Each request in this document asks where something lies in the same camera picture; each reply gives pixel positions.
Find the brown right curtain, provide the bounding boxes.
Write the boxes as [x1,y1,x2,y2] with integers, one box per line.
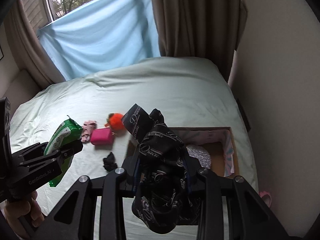
[152,0,247,80]

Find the beige headboard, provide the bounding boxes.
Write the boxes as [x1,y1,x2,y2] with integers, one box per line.
[1,70,41,115]

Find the brown left curtain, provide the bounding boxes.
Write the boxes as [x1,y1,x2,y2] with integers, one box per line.
[4,0,65,89]

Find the small black scrunchie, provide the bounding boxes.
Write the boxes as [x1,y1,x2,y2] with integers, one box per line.
[103,152,118,172]

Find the light blue hanging cloth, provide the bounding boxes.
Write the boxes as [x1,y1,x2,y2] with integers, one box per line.
[37,0,160,80]

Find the green wet wipes pack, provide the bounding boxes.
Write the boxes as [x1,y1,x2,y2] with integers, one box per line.
[44,118,82,187]

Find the black patterned scarf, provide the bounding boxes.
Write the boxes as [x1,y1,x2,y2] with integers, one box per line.
[122,104,201,234]

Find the pink object on floor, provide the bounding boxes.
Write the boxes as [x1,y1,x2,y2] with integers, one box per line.
[259,191,272,207]

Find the cardboard box with patterned wrap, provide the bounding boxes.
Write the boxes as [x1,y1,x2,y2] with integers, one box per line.
[139,127,238,183]

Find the person's left hand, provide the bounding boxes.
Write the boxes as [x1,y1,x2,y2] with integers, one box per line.
[3,191,44,239]

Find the orange fluffy pompom toy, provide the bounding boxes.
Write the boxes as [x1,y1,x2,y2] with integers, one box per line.
[104,113,125,132]

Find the round silver yellow scrub pad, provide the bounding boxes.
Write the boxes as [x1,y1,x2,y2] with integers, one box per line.
[186,144,212,169]

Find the pink sock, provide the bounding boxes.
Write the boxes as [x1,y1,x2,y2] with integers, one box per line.
[81,120,97,143]

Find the brown curtain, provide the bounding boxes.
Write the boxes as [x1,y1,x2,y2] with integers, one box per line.
[4,0,65,89]
[152,0,247,80]

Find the pale green bed sheet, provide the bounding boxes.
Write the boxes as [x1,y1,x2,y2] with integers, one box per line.
[8,56,259,240]

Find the pink coin pouch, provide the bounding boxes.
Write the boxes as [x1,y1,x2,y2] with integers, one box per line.
[90,128,114,146]

